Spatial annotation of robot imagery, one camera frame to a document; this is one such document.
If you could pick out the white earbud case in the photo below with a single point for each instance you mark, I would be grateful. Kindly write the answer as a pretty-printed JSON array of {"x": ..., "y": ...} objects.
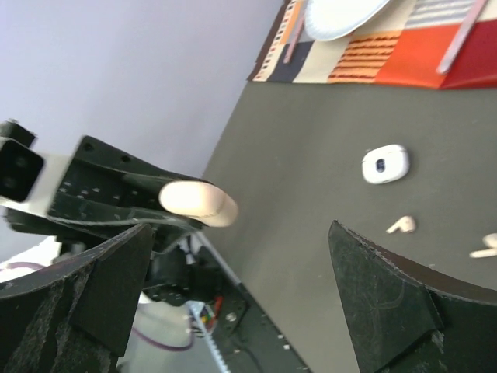
[{"x": 385, "y": 164}]

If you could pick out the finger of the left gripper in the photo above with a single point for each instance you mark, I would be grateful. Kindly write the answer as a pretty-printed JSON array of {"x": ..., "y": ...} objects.
[
  {"x": 169, "y": 232},
  {"x": 142, "y": 189}
]

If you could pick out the pink handled knife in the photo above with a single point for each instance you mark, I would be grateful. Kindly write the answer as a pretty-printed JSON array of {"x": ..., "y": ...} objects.
[{"x": 460, "y": 36}]

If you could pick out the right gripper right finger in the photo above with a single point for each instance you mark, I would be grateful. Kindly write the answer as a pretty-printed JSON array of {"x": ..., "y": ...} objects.
[{"x": 405, "y": 317}]

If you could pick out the beige earbud case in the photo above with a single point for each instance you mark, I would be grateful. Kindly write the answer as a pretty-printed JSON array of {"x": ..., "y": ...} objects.
[{"x": 201, "y": 201}]

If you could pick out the patterned orange placemat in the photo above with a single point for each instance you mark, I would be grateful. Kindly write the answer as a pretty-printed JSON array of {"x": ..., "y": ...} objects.
[{"x": 402, "y": 46}]

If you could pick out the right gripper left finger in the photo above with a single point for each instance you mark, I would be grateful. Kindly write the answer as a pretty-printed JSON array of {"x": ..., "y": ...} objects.
[{"x": 76, "y": 315}]

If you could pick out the white bowl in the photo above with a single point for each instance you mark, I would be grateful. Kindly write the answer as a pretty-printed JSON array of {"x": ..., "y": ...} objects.
[{"x": 326, "y": 20}]

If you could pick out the pink handled fork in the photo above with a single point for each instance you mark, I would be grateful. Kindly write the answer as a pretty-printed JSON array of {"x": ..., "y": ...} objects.
[{"x": 296, "y": 34}]

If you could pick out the beige earbud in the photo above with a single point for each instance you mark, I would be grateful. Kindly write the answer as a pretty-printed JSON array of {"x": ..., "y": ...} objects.
[
  {"x": 490, "y": 250},
  {"x": 405, "y": 224}
]

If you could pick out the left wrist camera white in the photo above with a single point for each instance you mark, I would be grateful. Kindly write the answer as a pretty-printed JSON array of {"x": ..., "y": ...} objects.
[{"x": 29, "y": 180}]

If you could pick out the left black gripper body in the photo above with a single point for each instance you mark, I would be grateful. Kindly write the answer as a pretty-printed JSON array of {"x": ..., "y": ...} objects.
[{"x": 88, "y": 205}]

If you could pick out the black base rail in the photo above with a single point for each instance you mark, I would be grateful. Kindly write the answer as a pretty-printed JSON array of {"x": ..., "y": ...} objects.
[{"x": 241, "y": 336}]

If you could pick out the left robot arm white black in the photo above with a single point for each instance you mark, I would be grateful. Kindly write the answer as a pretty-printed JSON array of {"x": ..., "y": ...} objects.
[{"x": 178, "y": 279}]

